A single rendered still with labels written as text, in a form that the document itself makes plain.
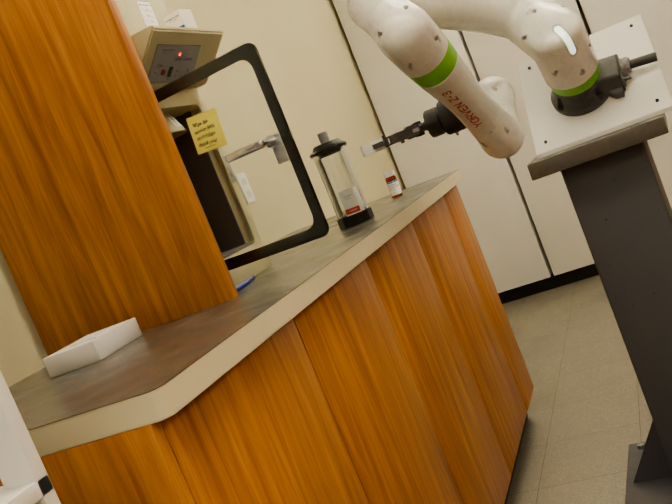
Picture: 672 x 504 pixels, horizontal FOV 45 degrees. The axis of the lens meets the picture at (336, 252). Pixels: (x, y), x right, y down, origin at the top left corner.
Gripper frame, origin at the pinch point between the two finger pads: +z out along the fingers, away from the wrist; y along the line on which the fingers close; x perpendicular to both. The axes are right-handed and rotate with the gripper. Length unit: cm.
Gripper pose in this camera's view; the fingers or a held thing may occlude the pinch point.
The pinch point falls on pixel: (373, 147)
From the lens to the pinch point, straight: 223.8
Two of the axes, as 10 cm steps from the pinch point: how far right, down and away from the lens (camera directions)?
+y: -3.2, 2.3, -9.2
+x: 3.8, 9.2, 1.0
